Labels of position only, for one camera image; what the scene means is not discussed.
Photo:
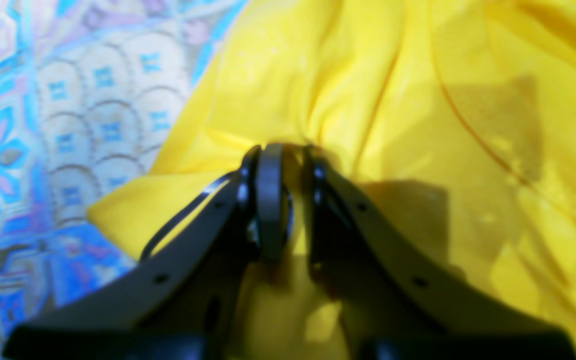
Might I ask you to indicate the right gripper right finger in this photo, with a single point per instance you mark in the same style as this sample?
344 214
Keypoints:
398 304

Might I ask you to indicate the yellow T-shirt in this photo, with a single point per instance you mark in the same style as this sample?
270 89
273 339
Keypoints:
456 117

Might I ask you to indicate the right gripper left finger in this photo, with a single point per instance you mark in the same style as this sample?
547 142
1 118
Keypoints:
176 304

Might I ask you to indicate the patterned tile tablecloth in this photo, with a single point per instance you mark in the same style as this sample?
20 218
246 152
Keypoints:
89 90

